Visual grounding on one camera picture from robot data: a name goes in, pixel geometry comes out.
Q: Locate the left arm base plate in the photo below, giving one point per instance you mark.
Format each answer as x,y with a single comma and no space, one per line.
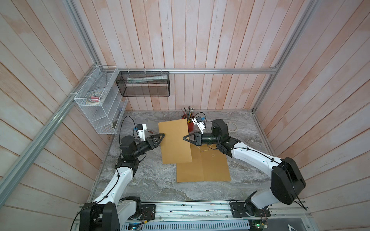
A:
130,212

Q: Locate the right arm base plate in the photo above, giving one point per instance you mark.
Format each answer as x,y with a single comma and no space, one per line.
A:
244,210

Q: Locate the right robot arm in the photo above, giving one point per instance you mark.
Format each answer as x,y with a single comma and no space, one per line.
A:
286,179

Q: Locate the white wire shelf rack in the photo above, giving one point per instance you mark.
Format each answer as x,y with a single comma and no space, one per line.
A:
104,118

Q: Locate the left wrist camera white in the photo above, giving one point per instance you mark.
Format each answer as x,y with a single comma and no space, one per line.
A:
140,129

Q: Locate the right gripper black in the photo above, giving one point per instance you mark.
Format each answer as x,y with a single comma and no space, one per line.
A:
196,135

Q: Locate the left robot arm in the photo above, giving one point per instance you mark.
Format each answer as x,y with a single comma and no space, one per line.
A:
108,211

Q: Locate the tape roll in rack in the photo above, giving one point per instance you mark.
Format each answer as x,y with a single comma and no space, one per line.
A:
95,98

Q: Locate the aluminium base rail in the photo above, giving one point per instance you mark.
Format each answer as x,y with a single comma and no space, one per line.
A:
216,210

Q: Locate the brown file bag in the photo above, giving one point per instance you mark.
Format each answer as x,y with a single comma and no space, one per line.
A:
191,172
214,165
174,149

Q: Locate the red pen holder cup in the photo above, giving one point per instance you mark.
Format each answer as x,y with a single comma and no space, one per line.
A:
189,123

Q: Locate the masking tape roll on table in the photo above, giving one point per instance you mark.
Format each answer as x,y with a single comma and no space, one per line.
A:
232,127

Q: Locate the black mesh basket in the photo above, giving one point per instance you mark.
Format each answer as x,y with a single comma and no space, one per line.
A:
144,83

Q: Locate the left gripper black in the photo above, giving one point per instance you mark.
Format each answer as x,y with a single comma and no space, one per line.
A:
155,144

